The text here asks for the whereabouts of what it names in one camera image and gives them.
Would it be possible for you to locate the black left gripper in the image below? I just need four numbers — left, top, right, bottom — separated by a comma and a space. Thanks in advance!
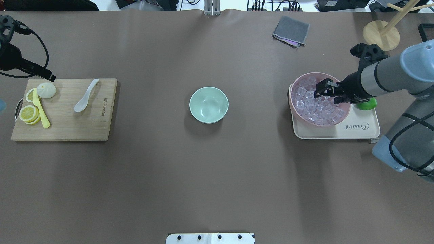
0, 44, 56, 82

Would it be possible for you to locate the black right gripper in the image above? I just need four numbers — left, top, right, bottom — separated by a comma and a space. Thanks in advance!
314, 72, 373, 104

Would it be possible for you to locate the white ceramic spoon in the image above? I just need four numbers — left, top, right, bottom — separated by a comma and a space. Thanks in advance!
74, 79, 100, 113

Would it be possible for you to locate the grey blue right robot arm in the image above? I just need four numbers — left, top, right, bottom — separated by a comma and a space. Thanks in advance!
314, 40, 434, 184

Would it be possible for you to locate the pile of clear ice cubes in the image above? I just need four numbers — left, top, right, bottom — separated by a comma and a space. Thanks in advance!
293, 77, 346, 125

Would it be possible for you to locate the pink bowl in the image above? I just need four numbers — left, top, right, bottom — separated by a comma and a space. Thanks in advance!
289, 72, 351, 127

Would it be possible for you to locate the mint green bowl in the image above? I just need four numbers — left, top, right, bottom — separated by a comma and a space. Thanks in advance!
189, 87, 229, 124

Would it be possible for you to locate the lemon slice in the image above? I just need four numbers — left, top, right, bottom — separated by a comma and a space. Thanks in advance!
25, 88, 37, 104

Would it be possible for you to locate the cream rectangular tray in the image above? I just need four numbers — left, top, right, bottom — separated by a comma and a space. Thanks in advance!
288, 85, 381, 139

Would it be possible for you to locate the green lime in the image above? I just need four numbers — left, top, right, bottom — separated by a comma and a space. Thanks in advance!
356, 98, 378, 111

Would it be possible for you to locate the yellow plastic knife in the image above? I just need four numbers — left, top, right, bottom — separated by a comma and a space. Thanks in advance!
32, 88, 50, 128

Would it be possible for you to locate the purple cloth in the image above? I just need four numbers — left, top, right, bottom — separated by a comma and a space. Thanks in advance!
274, 37, 301, 48

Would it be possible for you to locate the lemon slices stack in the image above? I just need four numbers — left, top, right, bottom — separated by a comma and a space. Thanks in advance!
19, 105, 41, 125

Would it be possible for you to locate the grey folded cloth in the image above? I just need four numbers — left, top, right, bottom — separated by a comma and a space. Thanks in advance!
272, 16, 310, 46

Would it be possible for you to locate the wooden stand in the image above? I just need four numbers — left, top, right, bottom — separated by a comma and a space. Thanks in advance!
362, 0, 434, 51

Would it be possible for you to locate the wooden cutting board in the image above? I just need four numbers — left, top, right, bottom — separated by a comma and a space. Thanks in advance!
11, 78, 117, 141

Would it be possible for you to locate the metal table clamp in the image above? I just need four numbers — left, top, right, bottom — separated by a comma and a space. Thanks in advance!
204, 0, 221, 16

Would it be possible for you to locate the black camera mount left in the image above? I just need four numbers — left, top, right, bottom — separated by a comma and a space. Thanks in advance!
0, 15, 33, 53

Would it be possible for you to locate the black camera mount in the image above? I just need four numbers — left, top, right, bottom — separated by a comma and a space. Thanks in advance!
0, 15, 33, 53
350, 43, 389, 72

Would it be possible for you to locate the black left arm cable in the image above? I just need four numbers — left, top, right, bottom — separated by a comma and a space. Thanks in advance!
0, 20, 50, 79

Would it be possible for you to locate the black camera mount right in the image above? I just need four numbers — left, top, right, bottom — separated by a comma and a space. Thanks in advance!
350, 43, 389, 72

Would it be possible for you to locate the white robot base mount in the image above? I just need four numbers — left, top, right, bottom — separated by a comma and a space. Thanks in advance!
165, 233, 255, 244

